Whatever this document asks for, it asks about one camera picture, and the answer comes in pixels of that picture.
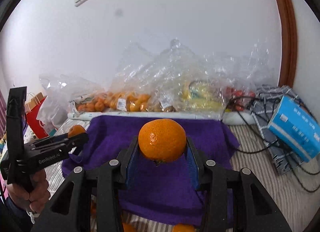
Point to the black white patterned cloth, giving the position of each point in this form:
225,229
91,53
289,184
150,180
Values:
264,110

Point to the person's left hand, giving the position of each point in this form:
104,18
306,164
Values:
31,201

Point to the orange mandarin bottom left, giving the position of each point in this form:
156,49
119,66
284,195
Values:
129,228

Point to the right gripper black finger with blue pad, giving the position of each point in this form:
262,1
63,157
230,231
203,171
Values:
232,197
69,209

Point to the red paper shopping bag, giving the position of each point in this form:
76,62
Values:
32,108

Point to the clear bag of mandarins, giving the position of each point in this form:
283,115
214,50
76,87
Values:
129,91

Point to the purple towel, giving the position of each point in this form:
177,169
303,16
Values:
160,193

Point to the large orange mandarin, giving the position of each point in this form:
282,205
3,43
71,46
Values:
162,140

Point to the clear bag of bananas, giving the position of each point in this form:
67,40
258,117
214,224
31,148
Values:
186,82

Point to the blue tissue pack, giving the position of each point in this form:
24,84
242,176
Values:
294,126

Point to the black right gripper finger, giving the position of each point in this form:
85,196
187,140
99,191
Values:
60,143

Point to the clear bag of red fruit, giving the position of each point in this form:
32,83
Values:
244,75

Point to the white plastic bag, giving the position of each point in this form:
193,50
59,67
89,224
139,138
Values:
63,92

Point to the orange mandarin bottom centre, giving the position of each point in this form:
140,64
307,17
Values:
183,228

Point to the brown wooden door frame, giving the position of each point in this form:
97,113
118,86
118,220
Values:
289,42

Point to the small orange mandarin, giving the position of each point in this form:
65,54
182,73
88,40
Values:
75,130

